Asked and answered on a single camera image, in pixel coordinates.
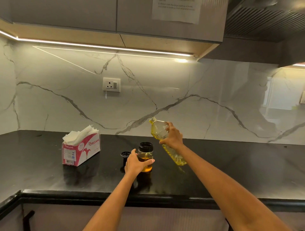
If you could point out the person's right thumb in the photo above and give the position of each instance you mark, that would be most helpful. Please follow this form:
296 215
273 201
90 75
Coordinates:
165 141

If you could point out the white wall power socket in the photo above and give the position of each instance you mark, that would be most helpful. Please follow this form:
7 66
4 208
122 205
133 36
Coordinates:
111 85

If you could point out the white paper notice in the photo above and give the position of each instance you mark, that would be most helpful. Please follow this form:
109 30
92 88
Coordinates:
176 10

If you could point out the person's right hand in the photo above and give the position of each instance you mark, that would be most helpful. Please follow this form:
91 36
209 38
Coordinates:
174 138

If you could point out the person's right forearm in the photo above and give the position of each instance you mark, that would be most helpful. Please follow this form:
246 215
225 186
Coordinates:
226 190

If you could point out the person's left forearm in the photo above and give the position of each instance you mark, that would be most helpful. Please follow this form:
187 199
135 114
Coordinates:
112 202

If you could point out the person's left hand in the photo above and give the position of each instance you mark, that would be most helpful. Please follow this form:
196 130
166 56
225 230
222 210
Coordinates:
133 164

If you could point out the led strip light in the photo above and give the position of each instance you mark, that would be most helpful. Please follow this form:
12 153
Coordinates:
95 46

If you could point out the pink tissue box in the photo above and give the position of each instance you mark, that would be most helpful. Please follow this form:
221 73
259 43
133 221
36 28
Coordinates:
79 150

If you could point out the person's left thumb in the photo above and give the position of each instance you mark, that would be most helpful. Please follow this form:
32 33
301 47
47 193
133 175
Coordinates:
134 153

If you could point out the black dispenser cap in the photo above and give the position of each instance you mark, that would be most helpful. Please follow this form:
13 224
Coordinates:
125 157

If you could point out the white tissue paper stack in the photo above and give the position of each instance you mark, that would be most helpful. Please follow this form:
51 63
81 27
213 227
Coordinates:
79 135

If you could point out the glass oil dispenser jar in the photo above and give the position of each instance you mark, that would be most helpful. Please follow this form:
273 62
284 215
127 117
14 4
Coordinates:
145 152

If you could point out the clear plastic oil bottle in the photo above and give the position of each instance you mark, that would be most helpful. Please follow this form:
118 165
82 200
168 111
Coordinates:
164 140

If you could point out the grey base cabinet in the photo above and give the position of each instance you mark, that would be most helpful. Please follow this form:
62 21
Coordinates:
147 217

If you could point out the black kitchen chimney hood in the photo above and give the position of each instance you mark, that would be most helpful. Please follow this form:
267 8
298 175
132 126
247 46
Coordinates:
262 28

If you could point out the grey wall cabinet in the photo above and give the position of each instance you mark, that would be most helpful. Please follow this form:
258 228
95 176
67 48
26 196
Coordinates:
114 21

